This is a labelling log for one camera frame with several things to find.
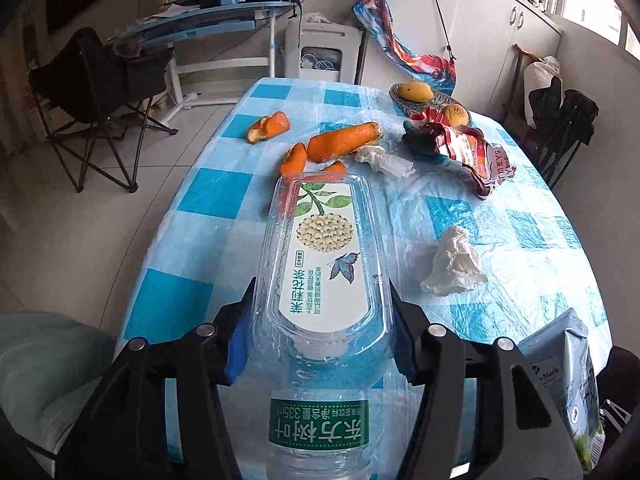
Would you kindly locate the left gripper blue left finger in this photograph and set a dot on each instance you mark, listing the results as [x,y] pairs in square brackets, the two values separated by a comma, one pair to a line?
[156,413]

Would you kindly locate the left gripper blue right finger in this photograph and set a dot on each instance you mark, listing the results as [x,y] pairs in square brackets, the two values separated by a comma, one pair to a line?
[484,396]

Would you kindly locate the milk carton pack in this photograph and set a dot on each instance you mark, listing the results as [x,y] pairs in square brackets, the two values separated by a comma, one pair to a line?
[560,358]

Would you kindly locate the small white tissue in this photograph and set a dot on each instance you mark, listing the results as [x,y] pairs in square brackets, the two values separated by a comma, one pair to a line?
[456,265]

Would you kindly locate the clear plastic food box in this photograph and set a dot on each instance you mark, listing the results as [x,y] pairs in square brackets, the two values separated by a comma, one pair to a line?
[321,276]

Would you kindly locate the red orange snack bag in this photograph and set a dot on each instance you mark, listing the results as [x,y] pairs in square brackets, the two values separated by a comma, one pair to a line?
[487,163]

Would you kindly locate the small clear plastic wrapper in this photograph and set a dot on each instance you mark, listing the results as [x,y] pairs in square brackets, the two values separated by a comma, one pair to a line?
[380,161]

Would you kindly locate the long orange peel piece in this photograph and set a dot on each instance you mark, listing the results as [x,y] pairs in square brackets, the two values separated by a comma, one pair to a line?
[337,143]

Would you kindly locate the clear plastic water bottle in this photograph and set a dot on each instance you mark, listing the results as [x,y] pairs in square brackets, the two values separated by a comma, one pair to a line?
[320,393]

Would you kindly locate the light blue sofa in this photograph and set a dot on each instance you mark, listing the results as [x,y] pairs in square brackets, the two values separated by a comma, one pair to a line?
[50,367]

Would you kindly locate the blue white checkered tablecloth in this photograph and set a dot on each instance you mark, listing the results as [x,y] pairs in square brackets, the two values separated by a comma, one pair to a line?
[207,247]

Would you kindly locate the folded black chair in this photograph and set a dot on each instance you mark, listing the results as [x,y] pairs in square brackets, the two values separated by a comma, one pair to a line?
[564,121]

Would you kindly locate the front yellow mango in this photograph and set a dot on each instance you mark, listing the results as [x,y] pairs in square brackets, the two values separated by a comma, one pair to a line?
[455,115]

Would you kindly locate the yellow mango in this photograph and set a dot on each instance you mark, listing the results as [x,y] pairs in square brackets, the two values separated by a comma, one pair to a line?
[455,115]
[416,91]

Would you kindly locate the dark glass fruit bowl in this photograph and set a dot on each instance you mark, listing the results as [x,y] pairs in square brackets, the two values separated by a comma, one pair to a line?
[438,102]

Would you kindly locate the black folding camp chair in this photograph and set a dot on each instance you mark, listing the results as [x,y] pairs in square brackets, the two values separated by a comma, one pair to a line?
[95,106]

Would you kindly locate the rear yellow mango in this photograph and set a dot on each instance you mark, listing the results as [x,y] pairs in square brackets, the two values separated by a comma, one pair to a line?
[416,91]

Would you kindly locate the white stuffed bag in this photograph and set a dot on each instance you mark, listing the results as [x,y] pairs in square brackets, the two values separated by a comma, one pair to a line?
[538,75]

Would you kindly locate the colourful hanging cloth bag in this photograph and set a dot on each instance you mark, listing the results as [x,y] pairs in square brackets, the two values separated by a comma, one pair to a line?
[435,70]

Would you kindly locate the brown wooden chair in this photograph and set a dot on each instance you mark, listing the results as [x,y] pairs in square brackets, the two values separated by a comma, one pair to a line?
[520,55]

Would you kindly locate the blue study desk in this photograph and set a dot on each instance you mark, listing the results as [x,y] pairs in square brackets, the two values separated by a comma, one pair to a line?
[204,23]

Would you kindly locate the white wall cabinet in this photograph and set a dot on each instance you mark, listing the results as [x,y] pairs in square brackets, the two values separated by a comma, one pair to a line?
[481,34]

